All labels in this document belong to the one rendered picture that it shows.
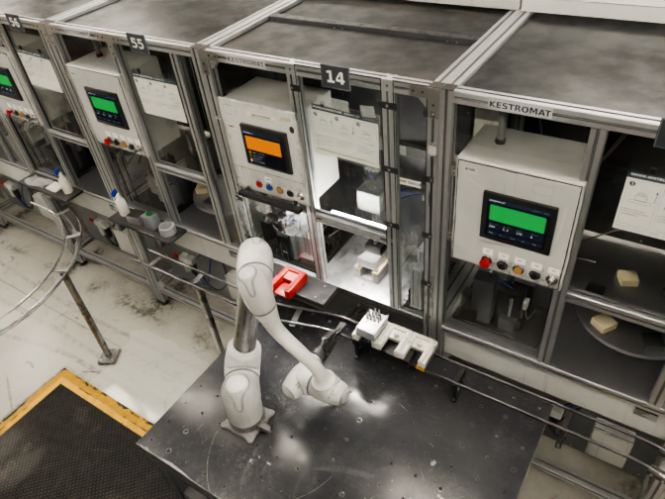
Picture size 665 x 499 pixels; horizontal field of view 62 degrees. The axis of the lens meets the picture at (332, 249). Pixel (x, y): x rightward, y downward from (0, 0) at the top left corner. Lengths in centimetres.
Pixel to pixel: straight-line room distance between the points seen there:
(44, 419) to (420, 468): 242
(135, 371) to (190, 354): 37
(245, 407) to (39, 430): 180
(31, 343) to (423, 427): 296
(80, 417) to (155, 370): 51
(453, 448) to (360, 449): 38
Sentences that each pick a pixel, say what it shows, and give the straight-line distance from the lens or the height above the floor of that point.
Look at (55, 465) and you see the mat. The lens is 371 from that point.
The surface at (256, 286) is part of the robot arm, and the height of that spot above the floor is 148.
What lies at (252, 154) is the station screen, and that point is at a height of 159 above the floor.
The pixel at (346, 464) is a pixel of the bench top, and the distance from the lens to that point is 243.
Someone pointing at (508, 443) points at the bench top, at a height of 68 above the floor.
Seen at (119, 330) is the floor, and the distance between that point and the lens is 424.
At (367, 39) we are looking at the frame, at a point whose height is 201.
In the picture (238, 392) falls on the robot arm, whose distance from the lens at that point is 238.
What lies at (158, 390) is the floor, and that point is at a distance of 376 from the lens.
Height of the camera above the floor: 281
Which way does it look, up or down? 40 degrees down
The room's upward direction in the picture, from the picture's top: 7 degrees counter-clockwise
